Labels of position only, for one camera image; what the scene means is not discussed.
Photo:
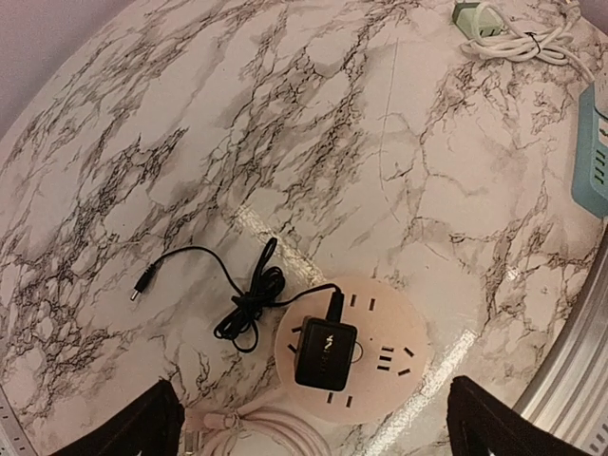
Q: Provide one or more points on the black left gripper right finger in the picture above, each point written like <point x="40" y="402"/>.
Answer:
<point x="480" y="424"/>

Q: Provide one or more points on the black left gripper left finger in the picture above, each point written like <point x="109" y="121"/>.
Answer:
<point x="149" y="425"/>

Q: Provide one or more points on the pink round power socket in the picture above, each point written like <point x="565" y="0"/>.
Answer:
<point x="390" y="355"/>

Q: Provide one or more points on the black power adapter with cable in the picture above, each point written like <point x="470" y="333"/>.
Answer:
<point x="323" y="355"/>

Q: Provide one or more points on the teal power strip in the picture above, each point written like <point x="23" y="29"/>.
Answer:
<point x="589" y="183"/>

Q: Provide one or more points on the green white plug adapter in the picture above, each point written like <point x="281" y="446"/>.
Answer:
<point x="474" y="20"/>

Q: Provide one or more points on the aluminium front rail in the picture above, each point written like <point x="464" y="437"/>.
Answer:
<point x="568" y="395"/>

